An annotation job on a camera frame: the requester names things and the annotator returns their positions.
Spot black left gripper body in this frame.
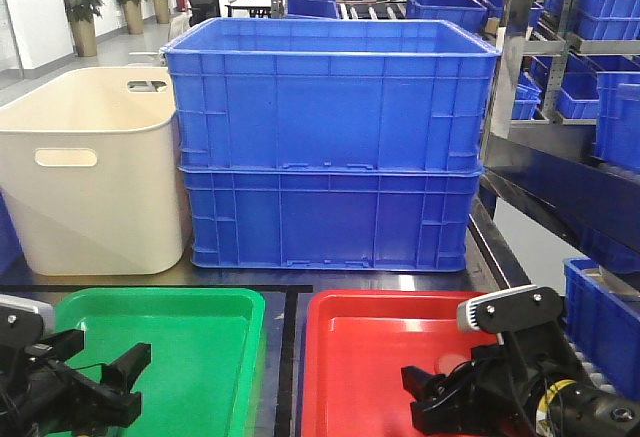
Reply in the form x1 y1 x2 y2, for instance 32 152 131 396
1 326 100 436

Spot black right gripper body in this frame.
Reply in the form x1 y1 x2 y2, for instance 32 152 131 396
449 321 601 437

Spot blue bin lower right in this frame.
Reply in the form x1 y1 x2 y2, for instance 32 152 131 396
564 258 639 400

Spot green plastic tray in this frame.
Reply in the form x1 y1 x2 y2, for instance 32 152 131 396
55 287 266 436

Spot red plastic tray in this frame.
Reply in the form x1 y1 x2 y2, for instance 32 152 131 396
301 289 496 436

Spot cream plastic tub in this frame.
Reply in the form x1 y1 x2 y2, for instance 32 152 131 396
1 66 191 276

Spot lower blue stacking crate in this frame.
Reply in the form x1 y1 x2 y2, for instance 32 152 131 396
182 166 483 272

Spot blue stacking crate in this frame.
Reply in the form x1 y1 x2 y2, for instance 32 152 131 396
182 166 483 272
163 18 499 172

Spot upper blue stacking crate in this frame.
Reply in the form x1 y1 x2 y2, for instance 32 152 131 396
163 18 499 172

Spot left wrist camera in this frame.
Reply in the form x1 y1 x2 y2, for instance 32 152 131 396
1 294 55 349

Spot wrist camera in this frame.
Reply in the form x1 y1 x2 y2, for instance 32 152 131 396
1 294 55 349
456 284 564 334

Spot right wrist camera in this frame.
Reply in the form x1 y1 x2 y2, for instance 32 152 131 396
456 284 564 334

